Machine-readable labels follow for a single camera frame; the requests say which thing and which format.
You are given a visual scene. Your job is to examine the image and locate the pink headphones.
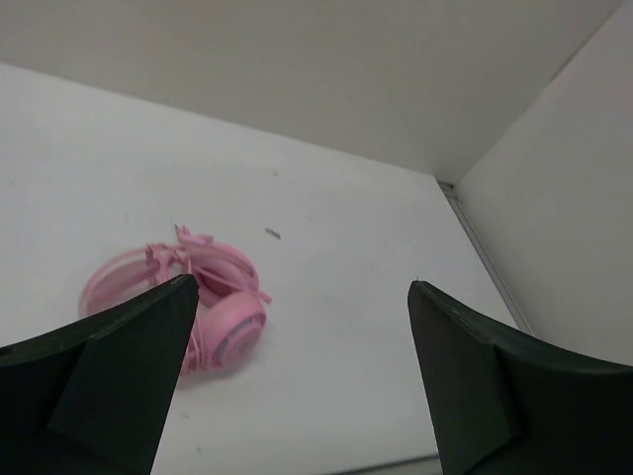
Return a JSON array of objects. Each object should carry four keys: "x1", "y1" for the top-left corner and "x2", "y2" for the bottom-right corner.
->
[{"x1": 78, "y1": 226, "x2": 271, "y2": 376}]

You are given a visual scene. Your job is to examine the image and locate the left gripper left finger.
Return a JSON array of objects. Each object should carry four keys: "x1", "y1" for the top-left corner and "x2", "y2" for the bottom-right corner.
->
[{"x1": 1, "y1": 274, "x2": 198, "y2": 474}]

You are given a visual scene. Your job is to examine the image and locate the right side aluminium rail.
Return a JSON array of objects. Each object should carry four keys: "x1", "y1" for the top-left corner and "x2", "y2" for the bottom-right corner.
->
[{"x1": 437, "y1": 181, "x2": 534, "y2": 335}]

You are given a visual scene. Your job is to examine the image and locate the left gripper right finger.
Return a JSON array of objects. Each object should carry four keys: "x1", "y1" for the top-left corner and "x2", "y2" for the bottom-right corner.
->
[{"x1": 407, "y1": 281, "x2": 632, "y2": 474}]

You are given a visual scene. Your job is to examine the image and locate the pink headphone cable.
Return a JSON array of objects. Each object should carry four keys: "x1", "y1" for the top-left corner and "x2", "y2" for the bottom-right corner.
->
[{"x1": 145, "y1": 223, "x2": 215, "y2": 288}]

